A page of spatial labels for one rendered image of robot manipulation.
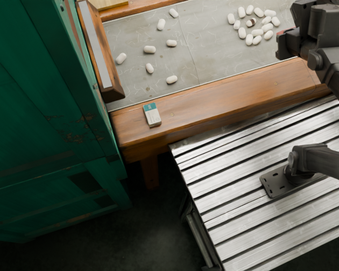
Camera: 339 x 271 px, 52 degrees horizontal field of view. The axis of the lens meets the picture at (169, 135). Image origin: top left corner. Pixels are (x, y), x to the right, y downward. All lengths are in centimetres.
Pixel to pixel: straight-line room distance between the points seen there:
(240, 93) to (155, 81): 25
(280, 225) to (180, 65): 54
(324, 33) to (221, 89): 32
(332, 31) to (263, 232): 54
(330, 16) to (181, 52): 45
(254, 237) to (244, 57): 53
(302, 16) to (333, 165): 34
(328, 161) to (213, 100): 35
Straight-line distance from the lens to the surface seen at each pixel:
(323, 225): 108
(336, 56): 79
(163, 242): 165
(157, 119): 94
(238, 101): 100
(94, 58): 95
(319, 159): 87
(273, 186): 104
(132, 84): 104
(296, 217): 105
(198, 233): 134
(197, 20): 116
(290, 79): 108
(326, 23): 83
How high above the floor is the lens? 165
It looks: 70 degrees down
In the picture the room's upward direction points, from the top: 3 degrees clockwise
